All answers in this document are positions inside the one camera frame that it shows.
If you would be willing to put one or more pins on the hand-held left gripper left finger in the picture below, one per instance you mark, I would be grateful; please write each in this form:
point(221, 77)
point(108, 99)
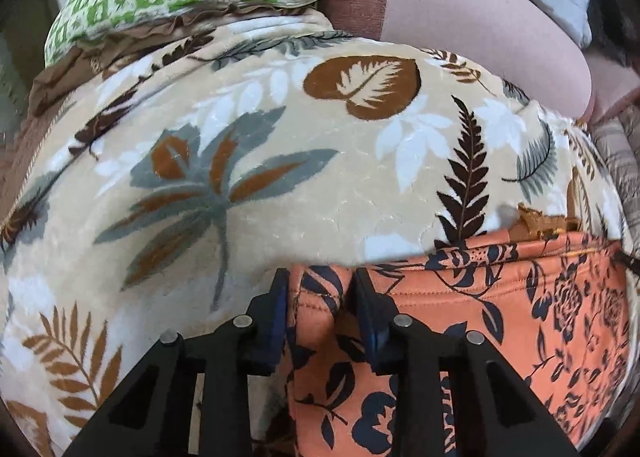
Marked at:
point(276, 322)

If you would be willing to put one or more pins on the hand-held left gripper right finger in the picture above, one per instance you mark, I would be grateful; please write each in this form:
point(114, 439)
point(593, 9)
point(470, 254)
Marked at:
point(369, 322)

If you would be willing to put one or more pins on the orange floral shirt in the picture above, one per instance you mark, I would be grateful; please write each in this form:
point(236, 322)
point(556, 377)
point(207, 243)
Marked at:
point(500, 337)

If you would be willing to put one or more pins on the beige leaf print blanket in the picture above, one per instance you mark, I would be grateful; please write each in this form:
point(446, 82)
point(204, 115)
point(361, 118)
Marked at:
point(300, 177)

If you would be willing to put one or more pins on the striped floral pillow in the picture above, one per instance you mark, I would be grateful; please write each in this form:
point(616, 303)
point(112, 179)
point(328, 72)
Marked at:
point(620, 172)

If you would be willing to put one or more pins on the pink and brown bolster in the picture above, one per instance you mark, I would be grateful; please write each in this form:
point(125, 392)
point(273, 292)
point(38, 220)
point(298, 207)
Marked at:
point(450, 12)

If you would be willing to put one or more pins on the pink and brown cushion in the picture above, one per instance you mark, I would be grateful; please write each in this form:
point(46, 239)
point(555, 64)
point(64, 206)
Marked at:
point(612, 104)

